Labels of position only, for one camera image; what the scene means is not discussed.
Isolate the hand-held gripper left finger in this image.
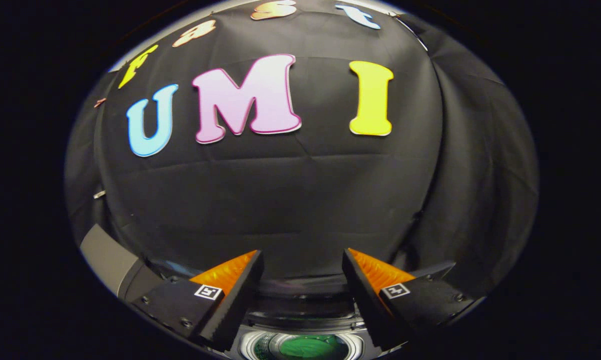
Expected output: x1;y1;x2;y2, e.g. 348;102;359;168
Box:
130;249;265;352

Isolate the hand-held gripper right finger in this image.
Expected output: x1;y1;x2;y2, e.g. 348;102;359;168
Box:
341;248;483;351

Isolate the dark washing machine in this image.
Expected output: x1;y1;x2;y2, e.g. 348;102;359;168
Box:
238;295;378;360

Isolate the green polo shirt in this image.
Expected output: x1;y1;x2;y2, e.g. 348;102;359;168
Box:
280;335;349;359

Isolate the black backdrop cloth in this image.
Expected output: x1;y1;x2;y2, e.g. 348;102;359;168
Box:
64;0;539;301

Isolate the grey box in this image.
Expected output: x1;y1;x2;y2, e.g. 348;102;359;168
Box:
79;223;163;301

